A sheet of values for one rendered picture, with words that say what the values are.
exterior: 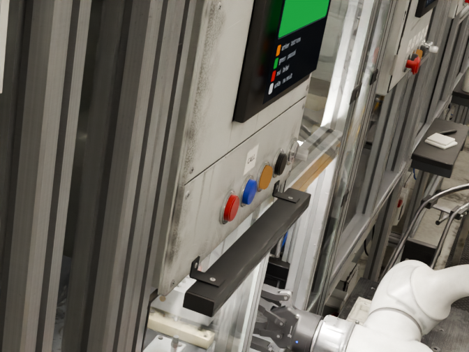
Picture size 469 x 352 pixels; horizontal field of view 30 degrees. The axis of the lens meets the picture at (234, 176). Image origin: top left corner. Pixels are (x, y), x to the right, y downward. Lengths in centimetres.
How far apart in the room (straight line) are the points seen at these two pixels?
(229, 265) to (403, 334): 62
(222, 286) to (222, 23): 28
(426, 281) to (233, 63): 82
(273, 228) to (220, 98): 27
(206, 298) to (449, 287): 74
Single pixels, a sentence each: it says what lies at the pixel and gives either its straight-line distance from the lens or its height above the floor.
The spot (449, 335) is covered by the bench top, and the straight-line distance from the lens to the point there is 242.
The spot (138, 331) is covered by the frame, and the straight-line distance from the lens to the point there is 87.
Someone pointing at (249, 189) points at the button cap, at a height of 143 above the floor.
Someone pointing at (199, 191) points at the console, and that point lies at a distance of 87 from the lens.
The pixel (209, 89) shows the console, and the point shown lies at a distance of 82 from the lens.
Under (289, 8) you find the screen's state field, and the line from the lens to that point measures 92.
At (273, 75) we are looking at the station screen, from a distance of 93.
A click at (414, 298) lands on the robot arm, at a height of 111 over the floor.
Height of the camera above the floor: 181
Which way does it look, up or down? 21 degrees down
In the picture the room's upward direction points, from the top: 11 degrees clockwise
